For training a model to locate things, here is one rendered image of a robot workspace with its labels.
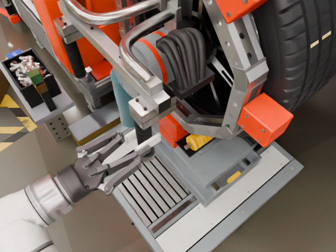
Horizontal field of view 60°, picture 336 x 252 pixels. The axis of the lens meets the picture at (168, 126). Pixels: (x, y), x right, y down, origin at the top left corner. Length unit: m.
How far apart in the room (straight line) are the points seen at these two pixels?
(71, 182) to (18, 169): 1.14
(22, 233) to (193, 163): 0.88
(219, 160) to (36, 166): 0.97
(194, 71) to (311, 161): 1.28
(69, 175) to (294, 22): 0.54
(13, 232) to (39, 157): 1.15
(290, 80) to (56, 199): 0.54
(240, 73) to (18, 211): 0.50
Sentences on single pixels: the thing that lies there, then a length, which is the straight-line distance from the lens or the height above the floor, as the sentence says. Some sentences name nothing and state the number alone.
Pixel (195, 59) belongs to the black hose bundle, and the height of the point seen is 1.02.
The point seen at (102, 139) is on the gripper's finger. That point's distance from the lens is 0.68.
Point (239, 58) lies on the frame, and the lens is 0.61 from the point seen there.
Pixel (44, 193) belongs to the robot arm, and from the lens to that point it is 0.62.
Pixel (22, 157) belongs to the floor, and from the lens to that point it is 1.78.
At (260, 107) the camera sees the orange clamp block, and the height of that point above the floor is 0.88.
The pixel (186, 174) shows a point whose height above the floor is 0.15.
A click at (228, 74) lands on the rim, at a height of 0.82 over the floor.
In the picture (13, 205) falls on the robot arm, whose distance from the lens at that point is 0.62.
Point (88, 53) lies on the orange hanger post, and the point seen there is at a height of 0.59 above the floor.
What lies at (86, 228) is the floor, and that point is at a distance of 1.50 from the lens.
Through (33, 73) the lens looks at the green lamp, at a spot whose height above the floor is 0.66.
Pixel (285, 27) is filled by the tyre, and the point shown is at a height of 1.05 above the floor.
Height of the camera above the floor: 1.40
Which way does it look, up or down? 56 degrees down
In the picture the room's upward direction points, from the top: straight up
